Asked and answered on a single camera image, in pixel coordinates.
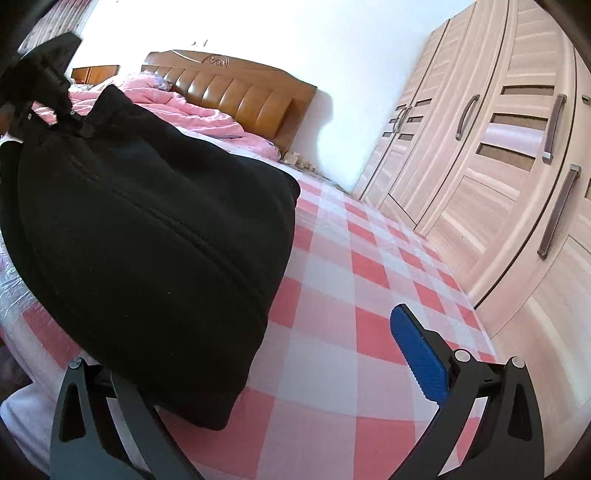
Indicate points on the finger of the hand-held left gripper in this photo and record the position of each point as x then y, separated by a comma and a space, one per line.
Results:
48, 69

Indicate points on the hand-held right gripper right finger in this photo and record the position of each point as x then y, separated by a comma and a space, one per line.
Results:
418, 350

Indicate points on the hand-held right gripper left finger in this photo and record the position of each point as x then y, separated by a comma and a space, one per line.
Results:
124, 399

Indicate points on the black pants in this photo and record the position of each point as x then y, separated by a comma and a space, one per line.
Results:
138, 230

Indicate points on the wooden nightstand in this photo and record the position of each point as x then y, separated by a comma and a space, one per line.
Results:
94, 74

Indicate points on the pink checkered bed sheet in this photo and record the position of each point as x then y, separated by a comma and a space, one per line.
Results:
346, 300

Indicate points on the pink duvet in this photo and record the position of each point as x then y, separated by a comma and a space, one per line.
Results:
194, 115

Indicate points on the light wooden wardrobe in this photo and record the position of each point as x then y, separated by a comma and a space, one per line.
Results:
461, 184

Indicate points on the wooden padded headboard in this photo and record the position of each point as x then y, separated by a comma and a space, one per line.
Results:
240, 97

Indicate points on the small beige bedside items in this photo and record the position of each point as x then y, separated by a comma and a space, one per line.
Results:
298, 161

